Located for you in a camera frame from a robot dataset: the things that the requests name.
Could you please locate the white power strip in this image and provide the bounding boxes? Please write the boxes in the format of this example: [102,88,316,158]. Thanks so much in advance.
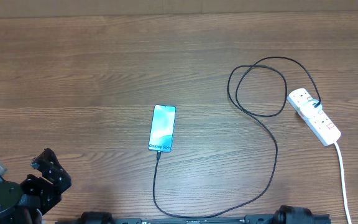
[287,88,341,146]

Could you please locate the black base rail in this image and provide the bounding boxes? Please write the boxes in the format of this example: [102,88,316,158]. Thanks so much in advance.
[55,214,331,224]

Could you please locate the white power strip cord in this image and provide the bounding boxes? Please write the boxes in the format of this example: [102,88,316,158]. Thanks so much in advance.
[333,141,352,224]

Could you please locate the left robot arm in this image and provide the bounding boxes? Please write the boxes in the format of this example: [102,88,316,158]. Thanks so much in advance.
[0,148,71,223]

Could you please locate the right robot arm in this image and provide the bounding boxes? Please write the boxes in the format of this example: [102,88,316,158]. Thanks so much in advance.
[272,205,314,224]

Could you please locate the white charger plug adapter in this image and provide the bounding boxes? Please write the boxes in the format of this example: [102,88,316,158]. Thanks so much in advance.
[300,99,323,118]

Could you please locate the Samsung Galaxy smartphone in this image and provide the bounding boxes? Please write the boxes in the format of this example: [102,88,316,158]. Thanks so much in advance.
[148,105,177,152]

